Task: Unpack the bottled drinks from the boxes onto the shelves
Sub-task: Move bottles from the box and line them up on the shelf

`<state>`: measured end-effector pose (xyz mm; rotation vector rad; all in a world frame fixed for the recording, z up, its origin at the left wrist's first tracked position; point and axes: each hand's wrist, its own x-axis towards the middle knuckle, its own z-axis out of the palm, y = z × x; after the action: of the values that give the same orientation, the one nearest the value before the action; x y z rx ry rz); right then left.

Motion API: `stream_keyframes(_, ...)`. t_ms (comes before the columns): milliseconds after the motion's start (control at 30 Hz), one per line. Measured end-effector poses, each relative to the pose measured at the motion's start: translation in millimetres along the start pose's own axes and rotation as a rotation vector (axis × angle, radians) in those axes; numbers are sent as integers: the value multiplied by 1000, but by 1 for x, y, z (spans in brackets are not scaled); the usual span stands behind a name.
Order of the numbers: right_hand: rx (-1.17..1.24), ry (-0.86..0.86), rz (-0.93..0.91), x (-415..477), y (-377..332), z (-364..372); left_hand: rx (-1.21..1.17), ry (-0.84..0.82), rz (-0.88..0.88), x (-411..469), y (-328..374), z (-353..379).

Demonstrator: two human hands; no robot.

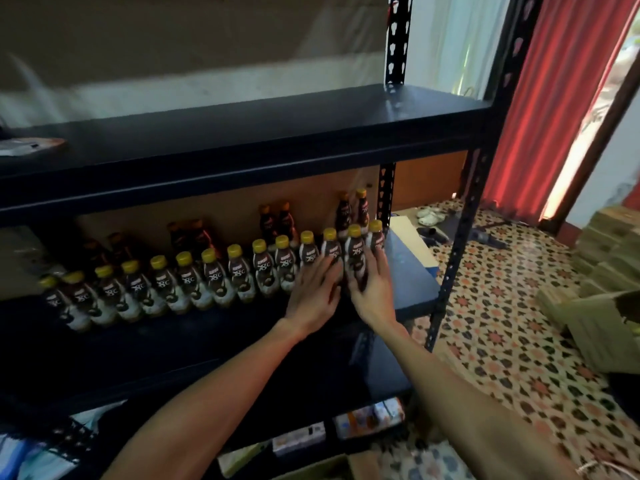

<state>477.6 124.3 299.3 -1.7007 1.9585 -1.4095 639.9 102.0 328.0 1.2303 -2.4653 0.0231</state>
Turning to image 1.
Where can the tissue packs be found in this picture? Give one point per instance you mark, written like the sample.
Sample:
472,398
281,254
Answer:
245,460

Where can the person's right forearm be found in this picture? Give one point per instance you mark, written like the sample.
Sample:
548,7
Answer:
470,415

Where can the row of yellow-capped coffee bottles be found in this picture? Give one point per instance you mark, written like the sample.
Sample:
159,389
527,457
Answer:
160,285

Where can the row of orange blue packets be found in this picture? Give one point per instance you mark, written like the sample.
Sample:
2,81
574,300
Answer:
370,418

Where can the flat white orange packet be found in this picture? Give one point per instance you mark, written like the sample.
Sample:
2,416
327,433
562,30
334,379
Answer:
30,146

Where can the bottle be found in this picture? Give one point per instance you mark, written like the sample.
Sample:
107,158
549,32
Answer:
355,247
331,243

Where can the dark floor mat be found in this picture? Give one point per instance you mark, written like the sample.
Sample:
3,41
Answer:
470,233

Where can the stack of pink white boxes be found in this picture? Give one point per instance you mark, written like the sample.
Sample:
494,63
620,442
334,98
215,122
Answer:
300,439

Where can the person's right hand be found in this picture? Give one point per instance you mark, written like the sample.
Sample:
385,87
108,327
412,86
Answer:
375,300

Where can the black metal shelf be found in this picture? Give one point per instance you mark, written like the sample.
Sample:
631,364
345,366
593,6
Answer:
250,135

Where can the person's left hand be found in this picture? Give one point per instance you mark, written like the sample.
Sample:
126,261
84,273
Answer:
315,295

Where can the person's left forearm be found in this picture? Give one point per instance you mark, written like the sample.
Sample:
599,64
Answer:
200,415

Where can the red curtain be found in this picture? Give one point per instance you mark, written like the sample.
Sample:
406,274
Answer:
560,95

